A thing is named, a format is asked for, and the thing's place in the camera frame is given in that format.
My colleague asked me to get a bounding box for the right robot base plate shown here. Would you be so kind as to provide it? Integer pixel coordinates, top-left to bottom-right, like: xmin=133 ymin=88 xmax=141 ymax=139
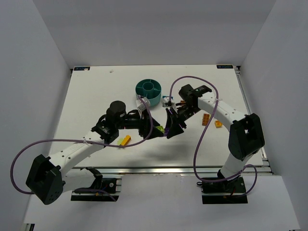
xmin=196 ymin=177 xmax=248 ymax=205

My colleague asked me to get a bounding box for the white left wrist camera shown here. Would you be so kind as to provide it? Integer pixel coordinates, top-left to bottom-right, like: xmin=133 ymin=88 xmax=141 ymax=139
xmin=136 ymin=95 xmax=151 ymax=112

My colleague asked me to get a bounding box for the light green small lego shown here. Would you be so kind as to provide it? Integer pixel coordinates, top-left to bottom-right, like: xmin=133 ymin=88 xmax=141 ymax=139
xmin=117 ymin=138 xmax=124 ymax=146

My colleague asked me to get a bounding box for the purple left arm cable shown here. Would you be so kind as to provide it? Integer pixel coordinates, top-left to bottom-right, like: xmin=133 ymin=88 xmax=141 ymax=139
xmin=12 ymin=95 xmax=154 ymax=202

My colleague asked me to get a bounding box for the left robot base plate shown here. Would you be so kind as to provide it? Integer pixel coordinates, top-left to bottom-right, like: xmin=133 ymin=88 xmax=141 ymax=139
xmin=71 ymin=178 xmax=122 ymax=202

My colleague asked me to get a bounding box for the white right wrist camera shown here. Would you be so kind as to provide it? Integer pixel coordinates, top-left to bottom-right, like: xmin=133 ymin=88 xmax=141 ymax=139
xmin=161 ymin=96 xmax=176 ymax=107

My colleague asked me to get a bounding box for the aluminium front table rail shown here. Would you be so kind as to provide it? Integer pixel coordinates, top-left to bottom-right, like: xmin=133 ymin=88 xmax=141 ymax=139
xmin=68 ymin=166 xmax=272 ymax=175

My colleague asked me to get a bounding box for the blue corner label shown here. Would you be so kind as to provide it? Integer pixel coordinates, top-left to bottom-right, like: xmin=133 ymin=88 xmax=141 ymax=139
xmin=216 ymin=64 xmax=233 ymax=69
xmin=73 ymin=66 xmax=90 ymax=71

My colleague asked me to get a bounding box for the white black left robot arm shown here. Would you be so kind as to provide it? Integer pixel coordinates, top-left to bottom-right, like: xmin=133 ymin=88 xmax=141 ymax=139
xmin=26 ymin=101 xmax=164 ymax=205

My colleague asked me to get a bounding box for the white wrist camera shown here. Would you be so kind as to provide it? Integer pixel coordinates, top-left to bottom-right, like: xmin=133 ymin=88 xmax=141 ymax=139
xmin=136 ymin=95 xmax=151 ymax=112
xmin=161 ymin=96 xmax=176 ymax=107

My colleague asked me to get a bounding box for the aluminium right table rail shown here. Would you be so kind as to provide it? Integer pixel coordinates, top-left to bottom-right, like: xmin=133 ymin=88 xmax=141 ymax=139
xmin=234 ymin=65 xmax=274 ymax=173

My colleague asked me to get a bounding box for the yellow small lego brick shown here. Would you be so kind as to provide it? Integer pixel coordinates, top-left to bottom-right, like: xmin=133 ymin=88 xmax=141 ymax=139
xmin=215 ymin=120 xmax=223 ymax=128

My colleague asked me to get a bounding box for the yellow-orange long lego brick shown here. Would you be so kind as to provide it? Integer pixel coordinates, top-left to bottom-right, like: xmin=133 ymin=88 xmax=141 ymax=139
xmin=120 ymin=135 xmax=131 ymax=146

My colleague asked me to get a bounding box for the lime green lego brick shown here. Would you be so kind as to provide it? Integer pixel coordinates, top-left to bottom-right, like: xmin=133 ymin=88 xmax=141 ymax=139
xmin=156 ymin=126 xmax=165 ymax=133

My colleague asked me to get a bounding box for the right blue corner label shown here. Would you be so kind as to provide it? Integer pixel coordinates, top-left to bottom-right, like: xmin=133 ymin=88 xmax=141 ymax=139
xmin=216 ymin=64 xmax=233 ymax=69

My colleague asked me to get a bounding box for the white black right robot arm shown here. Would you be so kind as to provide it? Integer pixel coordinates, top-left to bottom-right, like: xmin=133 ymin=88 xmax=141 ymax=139
xmin=166 ymin=84 xmax=265 ymax=183

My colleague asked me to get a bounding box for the orange 2x3 lego brick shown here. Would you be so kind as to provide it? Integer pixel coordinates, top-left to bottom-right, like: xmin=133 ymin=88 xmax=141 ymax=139
xmin=202 ymin=114 xmax=211 ymax=126

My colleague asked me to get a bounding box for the purple round lego brick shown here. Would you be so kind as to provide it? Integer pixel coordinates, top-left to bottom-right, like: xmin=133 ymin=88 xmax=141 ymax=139
xmin=164 ymin=128 xmax=169 ymax=137

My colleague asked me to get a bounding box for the aluminium table rail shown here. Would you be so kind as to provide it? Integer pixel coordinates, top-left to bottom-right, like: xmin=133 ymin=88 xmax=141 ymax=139
xmin=68 ymin=166 xmax=272 ymax=175
xmin=234 ymin=65 xmax=274 ymax=173

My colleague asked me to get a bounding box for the left blue corner label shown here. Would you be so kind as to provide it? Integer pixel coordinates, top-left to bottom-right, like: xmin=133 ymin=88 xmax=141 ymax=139
xmin=73 ymin=66 xmax=90 ymax=71

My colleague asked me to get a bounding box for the teal round divided container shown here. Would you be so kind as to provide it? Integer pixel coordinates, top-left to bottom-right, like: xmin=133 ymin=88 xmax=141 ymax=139
xmin=135 ymin=79 xmax=162 ymax=106

